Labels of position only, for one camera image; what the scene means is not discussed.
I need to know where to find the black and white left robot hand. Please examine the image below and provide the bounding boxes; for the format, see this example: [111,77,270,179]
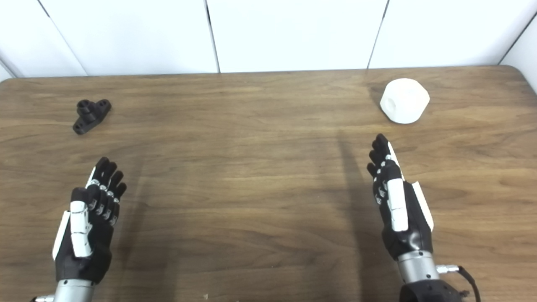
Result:
[52,156,127,286]

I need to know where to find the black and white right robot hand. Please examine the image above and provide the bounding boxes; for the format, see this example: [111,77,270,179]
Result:
[366,133,435,261]

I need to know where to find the round white plastic piece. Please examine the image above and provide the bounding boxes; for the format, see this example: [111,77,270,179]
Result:
[380,78,431,125]

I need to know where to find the black flanged metal part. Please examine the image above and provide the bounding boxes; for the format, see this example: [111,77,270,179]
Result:
[72,99,112,135]

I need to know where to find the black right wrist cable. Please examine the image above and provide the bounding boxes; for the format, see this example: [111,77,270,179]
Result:
[436,264,481,302]

